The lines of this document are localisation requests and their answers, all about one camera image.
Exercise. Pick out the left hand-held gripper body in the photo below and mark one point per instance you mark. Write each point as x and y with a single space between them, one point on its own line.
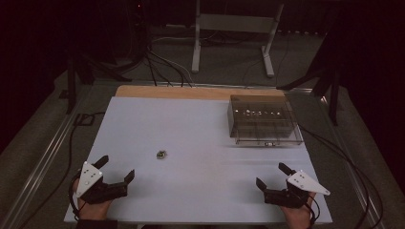
95 187

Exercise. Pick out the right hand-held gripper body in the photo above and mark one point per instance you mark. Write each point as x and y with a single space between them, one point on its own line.
291 191

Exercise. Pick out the small metal nut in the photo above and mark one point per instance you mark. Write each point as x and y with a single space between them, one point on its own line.
161 154

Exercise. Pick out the clear plastic drawer box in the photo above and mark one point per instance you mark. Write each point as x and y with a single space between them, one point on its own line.
262 119

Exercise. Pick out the person's left hand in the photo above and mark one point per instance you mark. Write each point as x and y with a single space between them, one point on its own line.
92 210

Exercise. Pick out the person's right hand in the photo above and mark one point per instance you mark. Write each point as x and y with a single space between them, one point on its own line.
299 213

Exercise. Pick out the black tripod stand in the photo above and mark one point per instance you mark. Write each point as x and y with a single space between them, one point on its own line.
86 73
321 79

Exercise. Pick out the white metal stand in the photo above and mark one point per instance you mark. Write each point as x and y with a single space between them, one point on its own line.
234 35

